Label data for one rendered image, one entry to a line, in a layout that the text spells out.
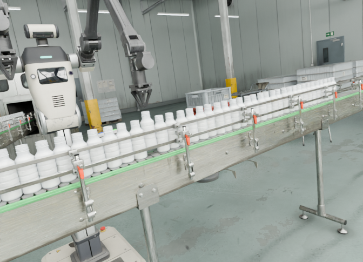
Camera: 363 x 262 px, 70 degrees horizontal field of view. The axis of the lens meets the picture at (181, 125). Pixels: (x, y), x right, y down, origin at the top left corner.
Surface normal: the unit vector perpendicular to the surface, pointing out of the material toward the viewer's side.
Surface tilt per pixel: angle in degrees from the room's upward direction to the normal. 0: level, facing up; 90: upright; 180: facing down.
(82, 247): 90
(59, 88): 90
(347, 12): 90
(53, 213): 90
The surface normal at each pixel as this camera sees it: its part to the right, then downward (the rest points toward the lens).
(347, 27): -0.81, 0.21
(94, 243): 0.58, 0.07
